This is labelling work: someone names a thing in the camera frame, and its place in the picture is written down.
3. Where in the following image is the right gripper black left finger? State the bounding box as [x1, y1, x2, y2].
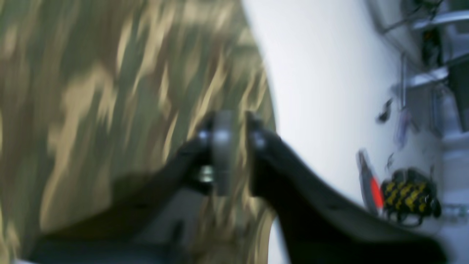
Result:
[33, 111, 233, 264]

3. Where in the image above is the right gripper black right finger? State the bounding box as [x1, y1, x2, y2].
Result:
[246, 111, 447, 264]

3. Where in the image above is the camouflage T-shirt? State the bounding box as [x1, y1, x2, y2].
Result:
[1, 0, 276, 264]

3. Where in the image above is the red grey tool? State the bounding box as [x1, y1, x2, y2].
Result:
[357, 148, 384, 216]

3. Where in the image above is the yellow black striped object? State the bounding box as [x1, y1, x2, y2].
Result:
[380, 168, 442, 228]

